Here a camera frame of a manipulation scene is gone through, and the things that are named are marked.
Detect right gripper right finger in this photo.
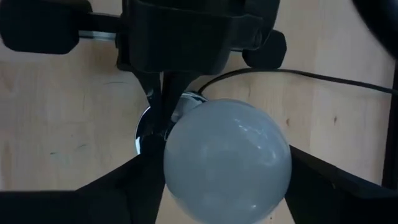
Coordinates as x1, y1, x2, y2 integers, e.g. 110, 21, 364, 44
285, 145, 398, 224

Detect chrome lamp socket base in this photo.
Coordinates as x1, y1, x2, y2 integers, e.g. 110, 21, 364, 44
134, 91, 208, 156

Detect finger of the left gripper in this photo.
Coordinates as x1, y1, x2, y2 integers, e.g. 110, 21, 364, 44
136, 72, 162, 133
162, 73, 200, 131

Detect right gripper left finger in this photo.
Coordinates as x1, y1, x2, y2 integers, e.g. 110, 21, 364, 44
0, 151, 165, 224

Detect white lightbulb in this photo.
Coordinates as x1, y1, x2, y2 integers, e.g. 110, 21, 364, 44
163, 98, 293, 224

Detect black lamp power cable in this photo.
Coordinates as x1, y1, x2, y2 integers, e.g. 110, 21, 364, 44
197, 67, 398, 96

